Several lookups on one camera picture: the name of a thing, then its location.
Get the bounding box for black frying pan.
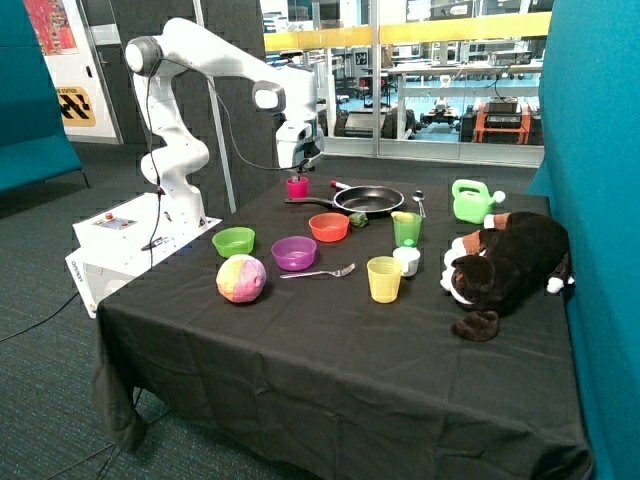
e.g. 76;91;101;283
284;186;405;215

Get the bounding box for yellow plastic cup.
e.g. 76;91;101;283
366;256;402;304

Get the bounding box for pink plastic cup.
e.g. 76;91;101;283
286;177;309;199

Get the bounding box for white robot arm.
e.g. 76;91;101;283
125;18;324;231

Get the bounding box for teal sofa left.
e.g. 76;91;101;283
0;1;83;193

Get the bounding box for small white jar green lid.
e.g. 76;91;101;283
392;239;421;278

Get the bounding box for orange plastic bowl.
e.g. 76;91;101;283
308;212;350;243

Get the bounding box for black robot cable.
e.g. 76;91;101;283
141;54;301;253

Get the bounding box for metal fork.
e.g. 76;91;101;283
280;263;356;279

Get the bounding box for brown plush dog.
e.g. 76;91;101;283
440;211;574;342

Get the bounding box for red white marker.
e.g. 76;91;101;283
330;180;351;190

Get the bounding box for green plastic cup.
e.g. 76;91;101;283
391;211;422;247

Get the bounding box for red poster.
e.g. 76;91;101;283
23;0;79;56

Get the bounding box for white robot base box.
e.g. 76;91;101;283
66;193;220;318

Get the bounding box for green plastic bowl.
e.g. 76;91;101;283
212;227;255;259

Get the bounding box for purple plastic bowl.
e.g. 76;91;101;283
271;236;317;272

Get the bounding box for pastel plush ball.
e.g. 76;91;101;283
216;254;267;303

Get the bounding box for green toy watering can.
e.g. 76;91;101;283
451;179;506;225

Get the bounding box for yellow black sign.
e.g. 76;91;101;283
56;86;96;128

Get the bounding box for small green toy vegetable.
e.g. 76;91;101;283
348;212;369;228

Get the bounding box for black tablecloth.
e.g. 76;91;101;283
91;183;595;479

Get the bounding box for teal partition right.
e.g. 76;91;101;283
530;0;639;479

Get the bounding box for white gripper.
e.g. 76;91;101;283
276;121;324;182

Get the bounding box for metal spoon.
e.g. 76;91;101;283
412;190;427;218

